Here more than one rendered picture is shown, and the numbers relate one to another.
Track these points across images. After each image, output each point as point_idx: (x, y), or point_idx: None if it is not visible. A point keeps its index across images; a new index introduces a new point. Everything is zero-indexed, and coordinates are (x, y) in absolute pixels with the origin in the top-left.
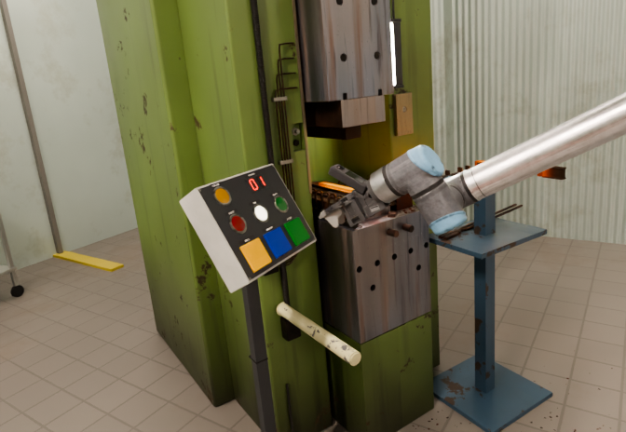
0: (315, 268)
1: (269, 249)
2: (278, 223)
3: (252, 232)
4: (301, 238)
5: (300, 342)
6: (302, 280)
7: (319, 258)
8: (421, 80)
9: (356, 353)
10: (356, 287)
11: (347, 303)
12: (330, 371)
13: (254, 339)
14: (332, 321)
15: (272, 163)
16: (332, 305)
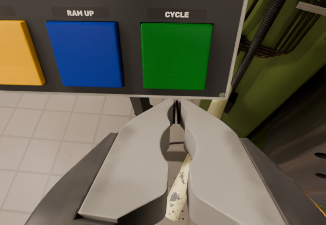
0: (297, 83)
1: (54, 61)
2: (124, 14)
3: (14, 0)
4: (168, 80)
5: (232, 112)
6: (268, 80)
7: (321, 75)
8: None
9: (169, 218)
10: (295, 157)
11: (282, 146)
12: (249, 138)
13: (131, 102)
14: (271, 128)
15: None
16: (281, 122)
